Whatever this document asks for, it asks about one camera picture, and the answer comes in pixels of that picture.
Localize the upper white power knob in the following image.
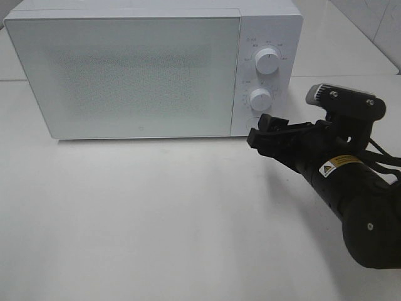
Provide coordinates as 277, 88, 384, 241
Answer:
254, 46, 281, 75

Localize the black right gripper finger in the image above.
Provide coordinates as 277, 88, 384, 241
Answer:
258, 114, 289, 134
247, 128, 282, 157

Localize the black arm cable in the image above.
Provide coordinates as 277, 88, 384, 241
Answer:
365, 136, 401, 186

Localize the round white door button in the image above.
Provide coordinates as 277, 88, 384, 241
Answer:
246, 117, 260, 132

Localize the white microwave door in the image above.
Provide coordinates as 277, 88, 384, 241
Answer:
6, 18, 239, 139

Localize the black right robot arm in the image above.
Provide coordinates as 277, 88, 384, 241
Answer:
253, 114, 400, 269

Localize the white microwave oven body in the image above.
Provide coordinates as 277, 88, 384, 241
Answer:
4, 1, 303, 139

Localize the lower white timer knob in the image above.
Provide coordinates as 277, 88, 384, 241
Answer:
249, 88, 272, 112

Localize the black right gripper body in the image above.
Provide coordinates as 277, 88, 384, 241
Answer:
275, 116, 374, 171

